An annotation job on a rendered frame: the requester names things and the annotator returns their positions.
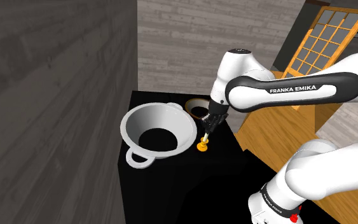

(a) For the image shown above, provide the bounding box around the brown bowl with white inside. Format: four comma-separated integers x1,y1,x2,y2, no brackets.
184,97,212,122

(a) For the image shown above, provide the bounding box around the wooden lattice glass door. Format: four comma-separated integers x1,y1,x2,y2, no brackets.
281,6,358,111

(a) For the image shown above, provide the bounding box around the yellow and white candlestick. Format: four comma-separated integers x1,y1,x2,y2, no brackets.
196,132,210,153

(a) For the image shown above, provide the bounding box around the large white two-handled bowl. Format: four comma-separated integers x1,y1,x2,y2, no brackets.
119,102,198,170

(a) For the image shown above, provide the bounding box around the black table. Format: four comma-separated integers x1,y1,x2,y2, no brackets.
117,90,249,224

